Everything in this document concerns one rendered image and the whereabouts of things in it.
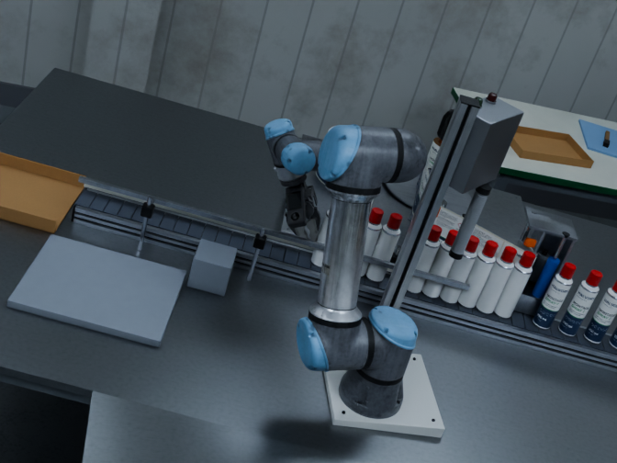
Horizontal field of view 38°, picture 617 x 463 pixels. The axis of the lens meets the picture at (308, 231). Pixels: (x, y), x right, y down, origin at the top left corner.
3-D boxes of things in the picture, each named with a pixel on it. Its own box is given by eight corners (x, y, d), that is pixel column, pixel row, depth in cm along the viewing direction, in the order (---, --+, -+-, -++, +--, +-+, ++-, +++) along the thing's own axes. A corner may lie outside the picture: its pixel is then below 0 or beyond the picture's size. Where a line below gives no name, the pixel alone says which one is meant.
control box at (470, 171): (496, 179, 226) (525, 111, 216) (462, 195, 213) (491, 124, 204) (463, 160, 230) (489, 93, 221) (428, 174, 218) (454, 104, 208)
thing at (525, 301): (535, 292, 265) (571, 220, 252) (541, 318, 254) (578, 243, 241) (490, 279, 264) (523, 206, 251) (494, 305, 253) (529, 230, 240)
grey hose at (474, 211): (461, 254, 233) (490, 185, 222) (462, 261, 230) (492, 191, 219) (448, 250, 233) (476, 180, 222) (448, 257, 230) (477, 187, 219)
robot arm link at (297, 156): (332, 148, 220) (317, 135, 230) (289, 145, 216) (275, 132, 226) (327, 178, 223) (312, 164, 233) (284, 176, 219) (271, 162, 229)
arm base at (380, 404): (389, 374, 220) (400, 342, 215) (409, 418, 208) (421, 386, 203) (330, 374, 215) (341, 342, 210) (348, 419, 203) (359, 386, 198)
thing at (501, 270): (491, 306, 253) (519, 246, 243) (493, 317, 249) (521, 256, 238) (474, 301, 253) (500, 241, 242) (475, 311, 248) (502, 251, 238)
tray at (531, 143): (566, 141, 398) (568, 134, 397) (590, 168, 379) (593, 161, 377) (498, 129, 388) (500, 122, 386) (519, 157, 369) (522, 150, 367)
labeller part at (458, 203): (468, 184, 316) (470, 181, 315) (475, 229, 289) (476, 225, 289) (384, 160, 314) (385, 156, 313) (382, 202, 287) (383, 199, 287)
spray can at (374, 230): (363, 267, 252) (385, 206, 241) (366, 279, 248) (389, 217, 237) (344, 265, 250) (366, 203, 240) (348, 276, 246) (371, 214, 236)
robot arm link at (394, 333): (414, 380, 204) (431, 333, 197) (359, 383, 199) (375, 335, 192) (395, 345, 213) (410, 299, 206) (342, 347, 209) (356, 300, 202)
